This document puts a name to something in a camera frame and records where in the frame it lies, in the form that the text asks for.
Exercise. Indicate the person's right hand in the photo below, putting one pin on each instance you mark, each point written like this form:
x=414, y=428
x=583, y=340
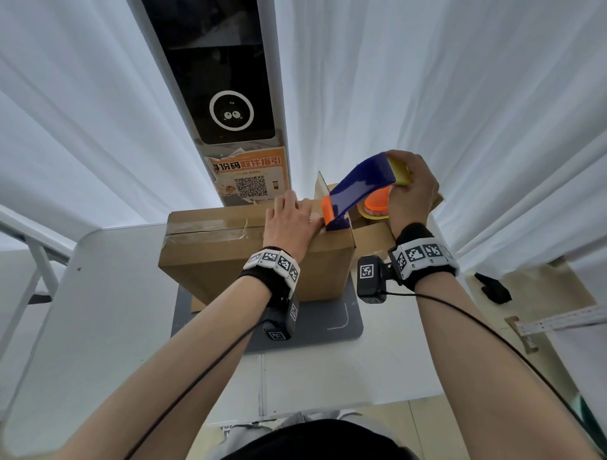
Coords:
x=415, y=199

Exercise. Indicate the person's left hand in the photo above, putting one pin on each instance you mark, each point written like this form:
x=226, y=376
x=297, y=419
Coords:
x=291, y=227

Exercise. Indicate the blue orange tape dispenser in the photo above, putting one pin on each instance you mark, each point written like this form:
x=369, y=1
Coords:
x=400, y=173
x=360, y=182

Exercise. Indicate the cardboard box black print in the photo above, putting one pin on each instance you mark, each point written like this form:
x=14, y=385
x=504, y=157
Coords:
x=372, y=241

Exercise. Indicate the large cardboard box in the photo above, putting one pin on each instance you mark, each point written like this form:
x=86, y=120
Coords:
x=218, y=265

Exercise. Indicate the person's right forearm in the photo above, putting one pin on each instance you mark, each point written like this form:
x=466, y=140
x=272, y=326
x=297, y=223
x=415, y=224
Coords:
x=498, y=379

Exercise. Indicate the person's left forearm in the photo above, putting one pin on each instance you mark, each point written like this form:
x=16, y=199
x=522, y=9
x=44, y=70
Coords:
x=180, y=369

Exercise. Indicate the grey scanner kiosk with poster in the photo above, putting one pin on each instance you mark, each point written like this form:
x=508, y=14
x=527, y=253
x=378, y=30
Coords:
x=251, y=166

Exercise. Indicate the white perforated metal bar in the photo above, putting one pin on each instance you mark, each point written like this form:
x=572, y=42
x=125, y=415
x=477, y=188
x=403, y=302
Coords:
x=564, y=321

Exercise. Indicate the grey scanning mat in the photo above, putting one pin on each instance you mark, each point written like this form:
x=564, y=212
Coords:
x=218, y=47

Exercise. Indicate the grey trousers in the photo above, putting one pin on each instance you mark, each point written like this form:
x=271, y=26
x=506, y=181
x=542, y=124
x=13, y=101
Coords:
x=246, y=431

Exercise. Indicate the black shirt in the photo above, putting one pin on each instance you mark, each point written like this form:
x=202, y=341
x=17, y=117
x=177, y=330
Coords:
x=322, y=443

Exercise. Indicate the teal plastic bucket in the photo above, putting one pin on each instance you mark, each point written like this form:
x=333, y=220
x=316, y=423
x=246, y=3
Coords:
x=593, y=424

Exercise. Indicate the white metal frame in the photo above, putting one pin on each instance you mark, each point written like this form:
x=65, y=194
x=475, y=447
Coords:
x=42, y=265

